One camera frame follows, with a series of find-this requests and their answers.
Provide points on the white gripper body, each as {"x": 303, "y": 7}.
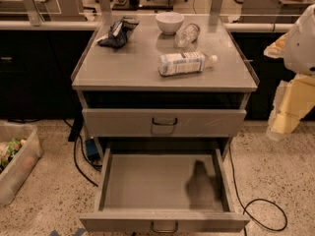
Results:
{"x": 301, "y": 48}

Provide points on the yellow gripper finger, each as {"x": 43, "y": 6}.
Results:
{"x": 293, "y": 101}
{"x": 276, "y": 49}

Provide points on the blue labelled plastic bottle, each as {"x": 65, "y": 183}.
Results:
{"x": 185, "y": 63}

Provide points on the grey metal drawer cabinet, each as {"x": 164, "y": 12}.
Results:
{"x": 150, "y": 88}

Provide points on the open middle drawer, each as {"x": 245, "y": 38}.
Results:
{"x": 164, "y": 192}

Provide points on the closed upper drawer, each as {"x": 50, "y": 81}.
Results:
{"x": 163, "y": 122}

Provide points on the clear glass jar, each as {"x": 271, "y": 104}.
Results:
{"x": 186, "y": 36}

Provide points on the white ceramic bowl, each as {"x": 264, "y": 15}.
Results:
{"x": 169, "y": 22}

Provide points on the dark blue snack bag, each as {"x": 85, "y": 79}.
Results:
{"x": 119, "y": 33}

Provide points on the blue power adapter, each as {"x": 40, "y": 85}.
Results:
{"x": 91, "y": 149}

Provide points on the clear plastic storage bin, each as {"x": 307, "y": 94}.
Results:
{"x": 18, "y": 169}

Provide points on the food items in bin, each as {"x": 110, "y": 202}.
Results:
{"x": 8, "y": 150}

